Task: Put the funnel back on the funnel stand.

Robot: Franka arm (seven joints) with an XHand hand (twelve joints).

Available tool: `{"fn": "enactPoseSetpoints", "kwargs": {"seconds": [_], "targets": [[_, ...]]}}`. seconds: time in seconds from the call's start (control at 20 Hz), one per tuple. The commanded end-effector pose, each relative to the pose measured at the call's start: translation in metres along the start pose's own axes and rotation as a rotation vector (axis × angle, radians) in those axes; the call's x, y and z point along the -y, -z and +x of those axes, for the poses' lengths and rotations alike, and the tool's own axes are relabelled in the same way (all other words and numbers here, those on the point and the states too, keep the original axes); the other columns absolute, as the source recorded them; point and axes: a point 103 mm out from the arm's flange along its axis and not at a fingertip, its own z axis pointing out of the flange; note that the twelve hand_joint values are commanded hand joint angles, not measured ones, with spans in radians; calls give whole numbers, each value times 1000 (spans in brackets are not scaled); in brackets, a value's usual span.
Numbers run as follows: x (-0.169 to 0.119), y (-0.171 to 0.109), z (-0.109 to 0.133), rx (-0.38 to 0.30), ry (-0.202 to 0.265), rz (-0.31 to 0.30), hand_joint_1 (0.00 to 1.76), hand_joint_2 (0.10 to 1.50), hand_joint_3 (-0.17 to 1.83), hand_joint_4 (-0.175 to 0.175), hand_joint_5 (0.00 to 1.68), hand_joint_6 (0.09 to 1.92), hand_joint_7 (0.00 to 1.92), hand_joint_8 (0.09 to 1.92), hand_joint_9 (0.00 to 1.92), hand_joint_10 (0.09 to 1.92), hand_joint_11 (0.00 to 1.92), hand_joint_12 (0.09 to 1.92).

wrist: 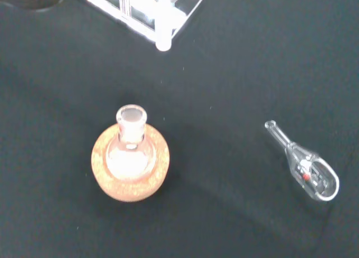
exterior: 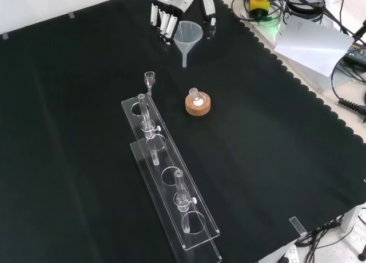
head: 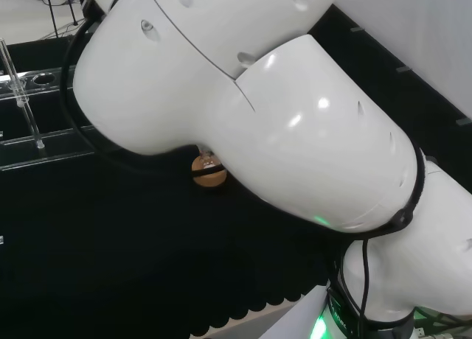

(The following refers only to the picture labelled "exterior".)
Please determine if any translucent plastic funnel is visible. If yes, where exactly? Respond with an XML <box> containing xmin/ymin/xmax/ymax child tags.
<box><xmin>173</xmin><ymin>21</ymin><xmax>205</xmax><ymax>68</ymax></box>

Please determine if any clear acrylic funnel stand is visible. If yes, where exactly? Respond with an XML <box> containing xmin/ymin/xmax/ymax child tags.
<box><xmin>121</xmin><ymin>93</ymin><xmax>223</xmax><ymax>263</ymax></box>

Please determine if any yellow stop button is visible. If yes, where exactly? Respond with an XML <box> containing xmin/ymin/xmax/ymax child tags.
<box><xmin>249</xmin><ymin>0</ymin><xmax>271</xmax><ymax>18</ymax></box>

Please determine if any round-bottom glass flask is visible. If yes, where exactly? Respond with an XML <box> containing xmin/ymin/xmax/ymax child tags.
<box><xmin>188</xmin><ymin>87</ymin><xmax>208</xmax><ymax>107</ymax></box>

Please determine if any black cylindrical base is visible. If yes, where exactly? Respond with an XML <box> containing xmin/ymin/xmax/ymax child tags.
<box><xmin>284</xmin><ymin>0</ymin><xmax>325</xmax><ymax>33</ymax></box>

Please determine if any pale board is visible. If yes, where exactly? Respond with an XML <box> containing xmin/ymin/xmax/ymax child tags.
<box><xmin>273</xmin><ymin>15</ymin><xmax>356</xmax><ymax>78</ymax></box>

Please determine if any black cloth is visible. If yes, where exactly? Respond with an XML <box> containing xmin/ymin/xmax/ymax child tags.
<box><xmin>0</xmin><ymin>0</ymin><xmax>366</xmax><ymax>263</ymax></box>

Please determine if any black power adapter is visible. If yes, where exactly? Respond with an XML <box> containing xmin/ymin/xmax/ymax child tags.
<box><xmin>343</xmin><ymin>42</ymin><xmax>366</xmax><ymax>67</ymax></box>

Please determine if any clear plastic clip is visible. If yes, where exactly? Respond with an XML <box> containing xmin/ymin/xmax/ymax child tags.
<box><xmin>289</xmin><ymin>216</ymin><xmax>307</xmax><ymax>237</ymax></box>

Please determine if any white power strip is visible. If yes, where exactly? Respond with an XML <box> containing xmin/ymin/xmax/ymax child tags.
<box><xmin>273</xmin><ymin>244</ymin><xmax>301</xmax><ymax>263</ymax></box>

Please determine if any white table leg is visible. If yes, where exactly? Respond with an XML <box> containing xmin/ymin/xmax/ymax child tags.
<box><xmin>341</xmin><ymin>201</ymin><xmax>366</xmax><ymax>234</ymax></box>

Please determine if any black looped cable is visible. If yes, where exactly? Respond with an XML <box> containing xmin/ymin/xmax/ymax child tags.
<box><xmin>230</xmin><ymin>0</ymin><xmax>287</xmax><ymax>26</ymax></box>

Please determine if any cork ring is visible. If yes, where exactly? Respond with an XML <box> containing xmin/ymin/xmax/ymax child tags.
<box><xmin>185</xmin><ymin>93</ymin><xmax>215</xmax><ymax>117</ymax></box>

